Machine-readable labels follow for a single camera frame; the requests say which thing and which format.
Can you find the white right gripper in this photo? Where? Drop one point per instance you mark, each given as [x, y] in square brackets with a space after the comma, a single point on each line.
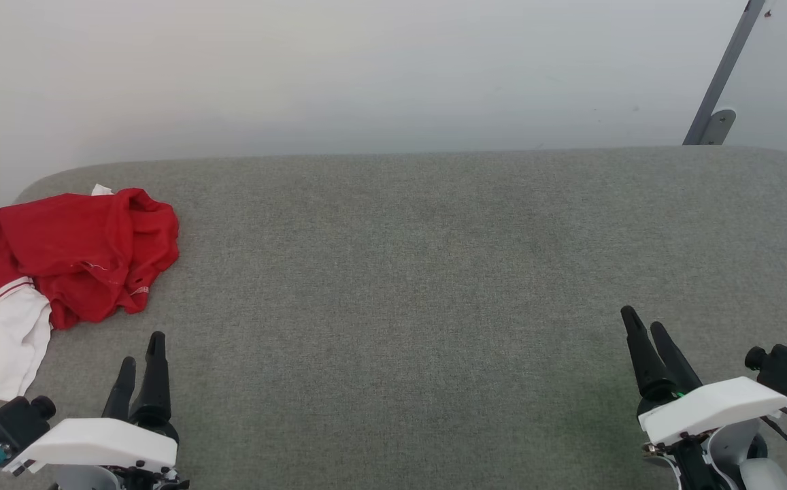
[713, 408]

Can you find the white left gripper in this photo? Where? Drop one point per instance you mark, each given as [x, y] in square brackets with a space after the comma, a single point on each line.
[101, 446]

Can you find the red and white basketball jersey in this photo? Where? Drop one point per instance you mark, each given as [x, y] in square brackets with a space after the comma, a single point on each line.
[80, 252]

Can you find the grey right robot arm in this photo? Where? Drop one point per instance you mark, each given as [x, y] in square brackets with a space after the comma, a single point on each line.
[767, 476]

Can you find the grey fabric sofa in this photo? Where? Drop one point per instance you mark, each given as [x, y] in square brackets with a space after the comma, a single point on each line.
[400, 306]

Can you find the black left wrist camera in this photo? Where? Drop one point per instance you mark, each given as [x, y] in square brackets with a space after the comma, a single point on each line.
[12, 425]

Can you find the grey metal post bracket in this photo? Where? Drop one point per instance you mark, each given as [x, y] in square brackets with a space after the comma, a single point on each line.
[718, 126]

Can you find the grey metal wall post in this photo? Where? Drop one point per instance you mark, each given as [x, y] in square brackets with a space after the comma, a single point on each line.
[726, 64]

